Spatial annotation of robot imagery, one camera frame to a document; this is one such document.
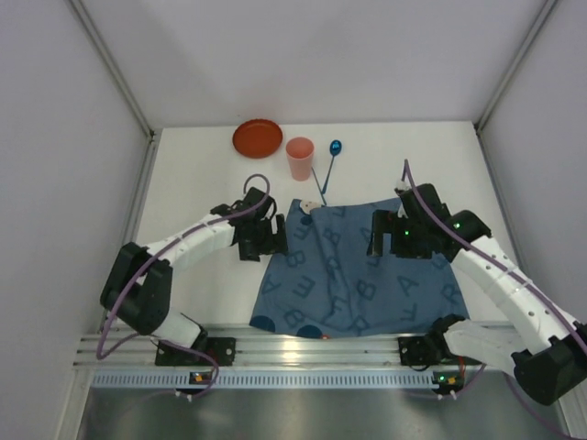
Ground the blue metallic spoon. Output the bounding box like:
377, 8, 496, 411
320, 139, 342, 195

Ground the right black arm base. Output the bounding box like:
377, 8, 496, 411
397, 335, 457, 369

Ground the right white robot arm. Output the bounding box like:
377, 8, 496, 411
367, 183, 586, 405

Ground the right corner frame post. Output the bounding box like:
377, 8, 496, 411
473, 0, 561, 135

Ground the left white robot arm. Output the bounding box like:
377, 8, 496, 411
100, 187, 288, 351

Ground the blue metallic fork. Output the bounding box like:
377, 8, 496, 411
311, 167, 327, 206

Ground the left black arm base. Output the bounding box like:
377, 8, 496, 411
155, 336, 237, 367

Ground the left corner frame post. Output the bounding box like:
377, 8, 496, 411
64, 0, 155, 140

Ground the perforated cable duct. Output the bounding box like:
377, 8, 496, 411
92, 370, 464, 391

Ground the blue lettered placemat cloth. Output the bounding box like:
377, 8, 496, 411
249, 199, 469, 338

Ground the corner frame post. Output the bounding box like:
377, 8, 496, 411
64, 0, 155, 140
473, 0, 561, 135

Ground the aluminium mounting rail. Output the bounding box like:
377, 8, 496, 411
73, 324, 410, 369

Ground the orange-red plate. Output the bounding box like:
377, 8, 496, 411
232, 118, 283, 160

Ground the pink plastic cup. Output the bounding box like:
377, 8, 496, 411
285, 137, 315, 182

